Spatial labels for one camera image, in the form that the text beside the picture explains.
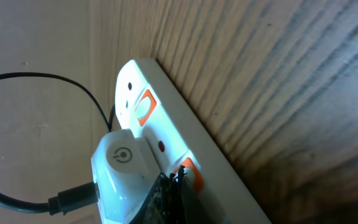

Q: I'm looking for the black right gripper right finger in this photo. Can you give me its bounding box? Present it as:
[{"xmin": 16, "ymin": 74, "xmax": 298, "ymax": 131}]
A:
[{"xmin": 176, "ymin": 165, "xmax": 214, "ymax": 224}]

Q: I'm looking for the white charger plug adapter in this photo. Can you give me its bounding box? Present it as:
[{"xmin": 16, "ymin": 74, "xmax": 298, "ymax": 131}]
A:
[{"xmin": 91, "ymin": 129, "xmax": 160, "ymax": 223}]

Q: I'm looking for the black USB charging cable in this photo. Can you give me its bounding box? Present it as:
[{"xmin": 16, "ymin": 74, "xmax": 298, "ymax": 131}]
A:
[{"xmin": 0, "ymin": 72, "xmax": 116, "ymax": 216}]

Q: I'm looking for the white power strip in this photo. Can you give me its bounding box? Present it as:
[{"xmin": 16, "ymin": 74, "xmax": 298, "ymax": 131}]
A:
[{"xmin": 115, "ymin": 59, "xmax": 270, "ymax": 223}]

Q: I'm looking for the brown cardboard box wall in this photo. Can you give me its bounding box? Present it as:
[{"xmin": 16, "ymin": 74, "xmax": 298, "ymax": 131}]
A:
[{"xmin": 0, "ymin": 0, "xmax": 111, "ymax": 224}]

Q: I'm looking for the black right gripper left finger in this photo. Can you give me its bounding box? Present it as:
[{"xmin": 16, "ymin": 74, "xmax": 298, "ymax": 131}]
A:
[{"xmin": 129, "ymin": 174, "xmax": 173, "ymax": 224}]

